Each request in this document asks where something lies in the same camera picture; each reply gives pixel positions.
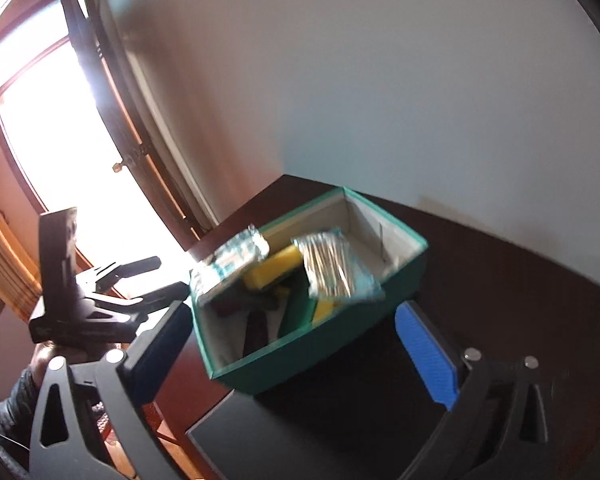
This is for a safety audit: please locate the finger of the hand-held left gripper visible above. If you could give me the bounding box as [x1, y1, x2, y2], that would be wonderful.
[92, 255, 162, 282]
[122, 281, 189, 312]

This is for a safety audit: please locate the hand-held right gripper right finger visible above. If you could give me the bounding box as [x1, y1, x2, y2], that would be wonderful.
[394, 300, 563, 480]

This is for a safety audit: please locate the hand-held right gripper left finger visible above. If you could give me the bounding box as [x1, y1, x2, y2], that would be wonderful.
[28, 300, 193, 480]

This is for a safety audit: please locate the green cardboard box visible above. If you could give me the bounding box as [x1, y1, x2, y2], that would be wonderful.
[188, 185, 430, 395]

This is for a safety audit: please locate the toothpick packet with teal ends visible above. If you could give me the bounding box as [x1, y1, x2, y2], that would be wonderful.
[292, 229, 387, 304]

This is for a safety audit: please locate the green and yellow scouring sponge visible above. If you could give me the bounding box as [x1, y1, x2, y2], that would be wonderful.
[278, 280, 342, 337]

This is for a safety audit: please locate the person's left forearm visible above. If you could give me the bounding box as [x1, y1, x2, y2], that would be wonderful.
[0, 366, 48, 480]

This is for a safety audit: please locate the person's left hand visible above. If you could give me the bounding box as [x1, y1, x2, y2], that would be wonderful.
[29, 341, 68, 378]

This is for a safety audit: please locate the black desk mat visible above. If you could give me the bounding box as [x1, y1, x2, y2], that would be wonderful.
[185, 302, 463, 480]

